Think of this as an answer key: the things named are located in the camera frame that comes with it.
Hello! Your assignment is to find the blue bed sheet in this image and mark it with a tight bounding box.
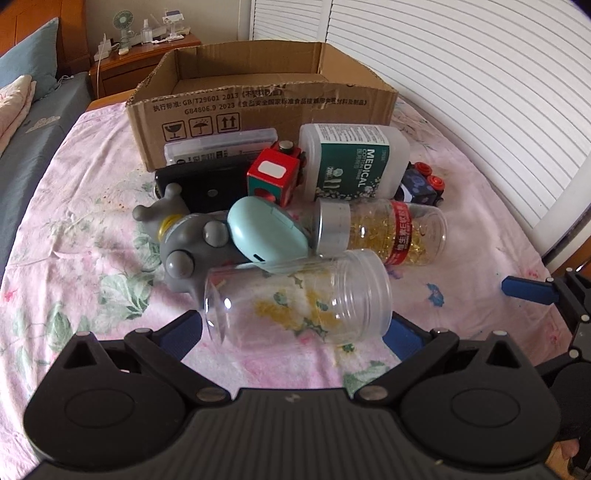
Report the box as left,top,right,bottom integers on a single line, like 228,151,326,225
0,73,91,267

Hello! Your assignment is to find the white phone stand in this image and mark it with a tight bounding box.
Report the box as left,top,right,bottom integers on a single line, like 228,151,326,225
162,9,184,42

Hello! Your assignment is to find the white power strip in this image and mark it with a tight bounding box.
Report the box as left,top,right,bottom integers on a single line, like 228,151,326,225
94,35,113,62

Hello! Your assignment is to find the white louvered closet door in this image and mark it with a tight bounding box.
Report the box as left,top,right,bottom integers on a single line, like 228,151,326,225
249,0,590,265

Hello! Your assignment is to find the clear plastic jar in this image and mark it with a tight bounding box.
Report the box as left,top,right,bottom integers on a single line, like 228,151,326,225
204,249,393,354

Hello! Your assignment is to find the brown cardboard box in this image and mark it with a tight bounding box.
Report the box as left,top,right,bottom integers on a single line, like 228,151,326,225
125,40,398,172

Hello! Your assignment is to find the red fidget cube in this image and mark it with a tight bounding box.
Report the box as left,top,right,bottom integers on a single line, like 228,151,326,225
246,140,304,207

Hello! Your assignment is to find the light teal oval case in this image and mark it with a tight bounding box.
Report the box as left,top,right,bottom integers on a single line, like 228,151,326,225
226,196,310,263

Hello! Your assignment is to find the black correction tape dispenser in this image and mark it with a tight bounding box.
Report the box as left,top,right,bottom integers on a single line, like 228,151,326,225
154,155,254,214

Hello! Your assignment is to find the blue pillow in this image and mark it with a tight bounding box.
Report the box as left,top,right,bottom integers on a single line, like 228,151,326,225
0,17,59,101

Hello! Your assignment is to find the jar of yellow capsules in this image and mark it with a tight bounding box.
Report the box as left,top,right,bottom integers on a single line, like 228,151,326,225
314,199,448,266

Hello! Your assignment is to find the pink floral quilt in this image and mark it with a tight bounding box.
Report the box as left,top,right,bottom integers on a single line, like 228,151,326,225
0,75,37,155

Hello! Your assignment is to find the dark blue fidget cube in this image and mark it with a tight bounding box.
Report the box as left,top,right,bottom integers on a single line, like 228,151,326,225
394,162,445,206

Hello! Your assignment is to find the small green desk fan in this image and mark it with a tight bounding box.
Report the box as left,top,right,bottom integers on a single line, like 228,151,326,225
113,10,134,50

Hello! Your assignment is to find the grey rhino squeeze toy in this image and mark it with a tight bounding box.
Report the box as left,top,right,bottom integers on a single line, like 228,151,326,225
132,183,247,310

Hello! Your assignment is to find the clear flat plastic case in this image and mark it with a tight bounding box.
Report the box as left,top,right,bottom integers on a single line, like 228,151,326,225
163,128,279,166

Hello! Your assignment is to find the clear spray bottle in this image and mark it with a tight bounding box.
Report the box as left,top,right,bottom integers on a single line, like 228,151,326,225
141,19,153,45

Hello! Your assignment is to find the white medical cotton container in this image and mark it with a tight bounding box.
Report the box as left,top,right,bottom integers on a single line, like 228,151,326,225
298,123,410,201

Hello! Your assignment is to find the wooden headboard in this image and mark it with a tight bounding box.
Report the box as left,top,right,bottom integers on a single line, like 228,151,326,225
0,0,91,75

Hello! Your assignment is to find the wooden nightstand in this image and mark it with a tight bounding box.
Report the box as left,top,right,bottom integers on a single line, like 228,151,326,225
89,34,201,99

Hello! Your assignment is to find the pink floral table cloth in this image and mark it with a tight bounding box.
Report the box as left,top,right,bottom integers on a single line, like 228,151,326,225
1,100,571,479

